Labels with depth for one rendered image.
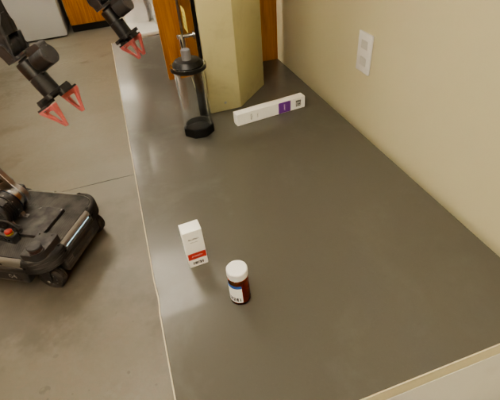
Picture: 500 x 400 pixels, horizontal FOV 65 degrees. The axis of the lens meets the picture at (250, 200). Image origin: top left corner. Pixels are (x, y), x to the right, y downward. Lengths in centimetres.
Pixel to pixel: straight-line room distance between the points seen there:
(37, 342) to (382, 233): 168
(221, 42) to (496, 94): 81
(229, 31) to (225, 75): 14
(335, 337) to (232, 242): 31
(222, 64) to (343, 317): 91
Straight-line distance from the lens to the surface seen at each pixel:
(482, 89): 94
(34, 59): 131
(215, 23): 133
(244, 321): 78
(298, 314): 78
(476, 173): 99
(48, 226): 227
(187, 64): 119
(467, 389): 96
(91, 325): 208
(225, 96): 141
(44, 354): 210
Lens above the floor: 159
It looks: 40 degrees down
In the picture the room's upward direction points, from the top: 5 degrees counter-clockwise
